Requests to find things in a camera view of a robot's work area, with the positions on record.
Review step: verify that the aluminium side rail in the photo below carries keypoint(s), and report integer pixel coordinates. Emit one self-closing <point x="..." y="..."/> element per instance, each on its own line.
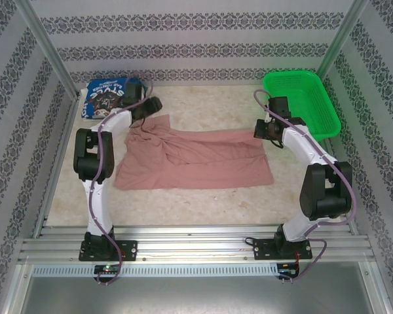
<point x="65" y="137"/>
<point x="330" y="148"/>

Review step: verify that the pink t-shirt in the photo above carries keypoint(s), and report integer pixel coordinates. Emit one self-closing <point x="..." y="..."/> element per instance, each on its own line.
<point x="199" y="157"/>

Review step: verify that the aluminium extrusion rail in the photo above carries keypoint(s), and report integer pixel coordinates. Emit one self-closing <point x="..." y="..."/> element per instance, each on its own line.
<point x="190" y="245"/>

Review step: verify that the green plastic basket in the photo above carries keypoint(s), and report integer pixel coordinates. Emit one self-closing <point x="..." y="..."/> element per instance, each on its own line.
<point x="321" y="108"/>

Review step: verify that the grey metal shelf panel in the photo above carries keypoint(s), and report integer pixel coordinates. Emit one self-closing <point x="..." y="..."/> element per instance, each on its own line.
<point x="196" y="294"/>

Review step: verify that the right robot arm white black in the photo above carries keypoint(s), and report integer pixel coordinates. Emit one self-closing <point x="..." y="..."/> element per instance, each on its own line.
<point x="324" y="193"/>

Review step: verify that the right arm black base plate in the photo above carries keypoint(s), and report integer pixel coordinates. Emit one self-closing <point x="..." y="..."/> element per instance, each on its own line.
<point x="265" y="250"/>

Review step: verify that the blue printed folded t-shirt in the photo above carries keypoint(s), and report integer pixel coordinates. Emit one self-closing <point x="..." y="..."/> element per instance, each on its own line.
<point x="91" y="86"/>

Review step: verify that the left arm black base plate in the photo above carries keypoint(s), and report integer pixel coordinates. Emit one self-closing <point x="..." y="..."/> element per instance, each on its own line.
<point x="127" y="250"/>

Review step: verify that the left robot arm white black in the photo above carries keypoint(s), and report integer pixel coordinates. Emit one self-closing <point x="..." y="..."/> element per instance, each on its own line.
<point x="96" y="202"/>

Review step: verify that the aluminium frame post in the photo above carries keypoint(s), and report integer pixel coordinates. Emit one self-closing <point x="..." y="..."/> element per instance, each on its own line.
<point x="344" y="32"/>
<point x="46" y="45"/>

